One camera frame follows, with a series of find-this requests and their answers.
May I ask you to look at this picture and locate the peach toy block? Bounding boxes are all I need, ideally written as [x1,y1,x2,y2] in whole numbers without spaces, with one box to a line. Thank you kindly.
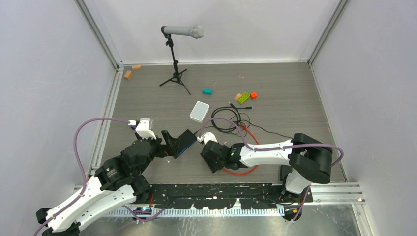
[234,93,242,101]

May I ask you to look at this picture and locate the teal toy block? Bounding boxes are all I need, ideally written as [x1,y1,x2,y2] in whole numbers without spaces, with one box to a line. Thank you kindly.
[202,88,213,95]

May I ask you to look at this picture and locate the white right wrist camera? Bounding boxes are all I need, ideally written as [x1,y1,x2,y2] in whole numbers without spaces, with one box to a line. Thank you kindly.
[197,132,218,144]

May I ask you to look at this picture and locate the green lego brick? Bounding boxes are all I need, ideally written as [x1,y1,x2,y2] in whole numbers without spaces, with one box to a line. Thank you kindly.
[237,92,250,105]

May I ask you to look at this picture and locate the orange toy block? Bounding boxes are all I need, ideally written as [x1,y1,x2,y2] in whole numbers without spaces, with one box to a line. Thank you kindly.
[250,92,257,100]

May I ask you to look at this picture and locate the tan wooden block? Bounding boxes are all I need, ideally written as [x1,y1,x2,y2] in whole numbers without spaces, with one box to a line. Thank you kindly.
[123,70,133,80]
[131,64,142,70]

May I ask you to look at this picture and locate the grey microphone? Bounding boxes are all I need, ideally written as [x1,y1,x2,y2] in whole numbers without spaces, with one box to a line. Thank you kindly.
[161,25,205,39]

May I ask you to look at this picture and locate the red ethernet cable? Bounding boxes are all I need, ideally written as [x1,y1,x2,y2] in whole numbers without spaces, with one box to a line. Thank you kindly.
[221,123,260,177]

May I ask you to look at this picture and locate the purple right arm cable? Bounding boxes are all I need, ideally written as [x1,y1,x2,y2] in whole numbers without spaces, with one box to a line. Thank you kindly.
[197,117,345,224]

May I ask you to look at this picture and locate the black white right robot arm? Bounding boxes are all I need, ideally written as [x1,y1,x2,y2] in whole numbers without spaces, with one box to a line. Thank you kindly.
[197,132,333,202]

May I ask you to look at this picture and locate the black ethernet cable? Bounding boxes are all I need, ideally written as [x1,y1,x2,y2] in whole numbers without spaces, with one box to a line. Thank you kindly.
[211,101,255,134]

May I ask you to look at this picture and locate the black network switch blue ports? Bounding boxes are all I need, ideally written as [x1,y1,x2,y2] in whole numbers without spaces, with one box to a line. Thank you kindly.
[171,129,197,158]

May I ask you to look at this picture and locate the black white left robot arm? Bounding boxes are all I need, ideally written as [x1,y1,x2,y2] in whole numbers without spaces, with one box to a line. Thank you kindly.
[36,130,181,236]

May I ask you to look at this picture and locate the thin black power cable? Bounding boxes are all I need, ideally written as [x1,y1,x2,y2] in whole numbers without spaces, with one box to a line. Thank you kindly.
[194,112,294,139]

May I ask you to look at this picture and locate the white router box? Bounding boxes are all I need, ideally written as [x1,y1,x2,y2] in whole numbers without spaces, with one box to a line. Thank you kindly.
[189,101,210,123]

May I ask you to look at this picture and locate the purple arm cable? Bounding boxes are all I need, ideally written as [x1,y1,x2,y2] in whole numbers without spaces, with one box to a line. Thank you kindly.
[197,117,345,224]
[32,118,173,236]

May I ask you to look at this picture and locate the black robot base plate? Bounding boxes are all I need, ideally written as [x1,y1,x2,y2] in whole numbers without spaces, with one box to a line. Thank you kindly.
[133,183,313,210]

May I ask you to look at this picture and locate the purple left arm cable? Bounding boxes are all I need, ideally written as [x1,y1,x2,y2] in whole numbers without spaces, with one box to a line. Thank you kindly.
[32,118,173,236]

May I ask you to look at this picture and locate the black microphone tripod stand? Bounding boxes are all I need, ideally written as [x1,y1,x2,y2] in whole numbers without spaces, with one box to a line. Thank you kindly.
[159,33,191,95]

